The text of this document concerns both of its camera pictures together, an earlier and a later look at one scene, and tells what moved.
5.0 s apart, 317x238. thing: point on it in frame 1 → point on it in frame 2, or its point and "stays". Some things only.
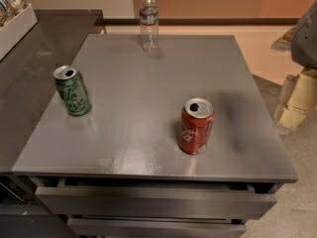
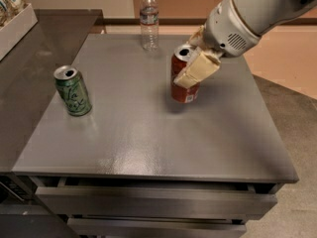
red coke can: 196,123 → 182,93
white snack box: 11,32 stays
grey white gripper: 305,44 → 224,29
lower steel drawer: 155,227 stays
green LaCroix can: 73,90 stays
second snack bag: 5,8 stays
